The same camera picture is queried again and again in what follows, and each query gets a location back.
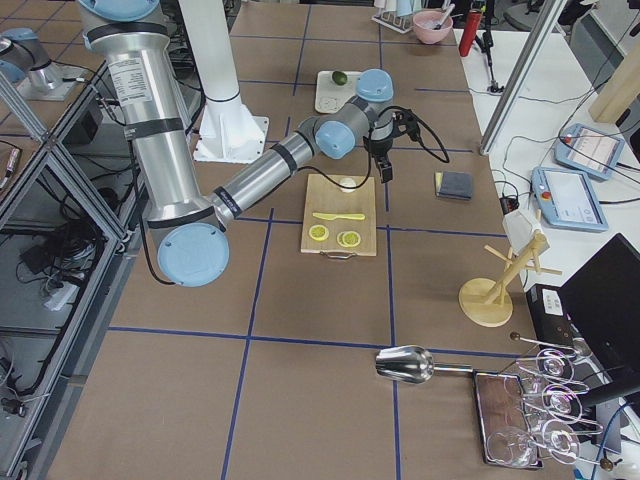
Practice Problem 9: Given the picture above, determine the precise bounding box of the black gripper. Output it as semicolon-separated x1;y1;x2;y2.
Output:
363;134;394;184

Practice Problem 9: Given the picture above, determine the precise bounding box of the white bun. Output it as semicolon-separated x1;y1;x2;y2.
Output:
339;177;358;193

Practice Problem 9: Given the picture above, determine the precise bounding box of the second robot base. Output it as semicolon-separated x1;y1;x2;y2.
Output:
1;27;87;101

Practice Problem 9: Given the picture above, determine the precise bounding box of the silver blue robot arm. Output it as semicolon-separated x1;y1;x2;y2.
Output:
79;1;394;287

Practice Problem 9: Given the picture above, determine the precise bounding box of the pink bowl with ice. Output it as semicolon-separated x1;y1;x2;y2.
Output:
412;10;453;45

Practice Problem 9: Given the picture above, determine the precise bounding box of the dark sponge with yellow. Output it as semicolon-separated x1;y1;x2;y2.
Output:
434;171;474;200

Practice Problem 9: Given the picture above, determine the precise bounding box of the wooden cutting board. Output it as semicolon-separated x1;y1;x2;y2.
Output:
300;174;377;257

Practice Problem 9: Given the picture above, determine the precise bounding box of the lemon slice right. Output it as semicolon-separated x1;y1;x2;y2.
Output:
336;230;362;248

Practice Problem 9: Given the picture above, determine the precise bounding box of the lemon slice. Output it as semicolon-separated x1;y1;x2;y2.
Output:
308;224;330;242
336;230;362;248

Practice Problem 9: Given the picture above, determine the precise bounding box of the yellow plastic knife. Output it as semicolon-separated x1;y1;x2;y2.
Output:
312;212;366;221

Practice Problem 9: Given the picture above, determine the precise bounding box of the lemon slice left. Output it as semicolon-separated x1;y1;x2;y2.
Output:
308;224;330;242

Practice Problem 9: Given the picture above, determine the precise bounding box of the white plastic tray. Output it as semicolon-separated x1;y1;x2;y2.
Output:
315;70;362;114

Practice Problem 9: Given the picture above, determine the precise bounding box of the green avocado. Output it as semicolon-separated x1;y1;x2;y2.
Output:
331;71;349;86

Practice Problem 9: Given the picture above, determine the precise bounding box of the wooden rod cup rack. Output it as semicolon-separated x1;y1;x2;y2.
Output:
371;0;423;34

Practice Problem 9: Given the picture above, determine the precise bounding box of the wooden mug tree stand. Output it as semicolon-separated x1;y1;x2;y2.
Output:
458;229;562;328

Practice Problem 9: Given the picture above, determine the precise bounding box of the black selfie stick tripod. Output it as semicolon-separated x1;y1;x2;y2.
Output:
475;0;504;94

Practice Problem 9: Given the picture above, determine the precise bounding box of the red bottle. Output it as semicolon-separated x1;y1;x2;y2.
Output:
459;9;483;57

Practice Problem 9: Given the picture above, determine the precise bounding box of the steel tube with black cap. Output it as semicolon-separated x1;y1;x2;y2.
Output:
435;3;455;30

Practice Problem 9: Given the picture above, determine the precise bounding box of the near teach pendant tablet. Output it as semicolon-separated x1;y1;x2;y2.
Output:
531;167;609;232

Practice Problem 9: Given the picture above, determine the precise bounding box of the teach pendant tablet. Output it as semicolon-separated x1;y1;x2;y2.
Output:
555;123;626;181
531;167;609;232

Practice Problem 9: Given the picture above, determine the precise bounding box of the metal scoop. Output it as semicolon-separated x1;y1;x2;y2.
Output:
375;345;474;384

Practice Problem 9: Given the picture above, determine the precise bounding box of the far teach pendant tablet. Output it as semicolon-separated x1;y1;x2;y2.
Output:
555;123;626;181

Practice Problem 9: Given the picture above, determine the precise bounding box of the black monitor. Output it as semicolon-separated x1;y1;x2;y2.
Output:
560;233;639;372

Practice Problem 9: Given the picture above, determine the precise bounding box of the wine glass rack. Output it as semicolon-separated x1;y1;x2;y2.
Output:
487;332;617;471

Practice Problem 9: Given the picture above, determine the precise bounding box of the dark tray with glasses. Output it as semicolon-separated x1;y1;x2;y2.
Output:
472;371;544;471

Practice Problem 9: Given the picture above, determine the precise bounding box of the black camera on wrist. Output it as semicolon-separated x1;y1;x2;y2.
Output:
392;109;422;143

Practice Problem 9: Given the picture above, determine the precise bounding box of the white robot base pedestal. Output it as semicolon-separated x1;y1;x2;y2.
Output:
179;0;269;164

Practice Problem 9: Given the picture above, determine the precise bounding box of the aluminium frame post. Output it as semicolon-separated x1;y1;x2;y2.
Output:
479;0;567;155

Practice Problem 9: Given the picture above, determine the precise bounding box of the aluminium frame side cage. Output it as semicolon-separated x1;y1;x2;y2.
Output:
1;64;136;479

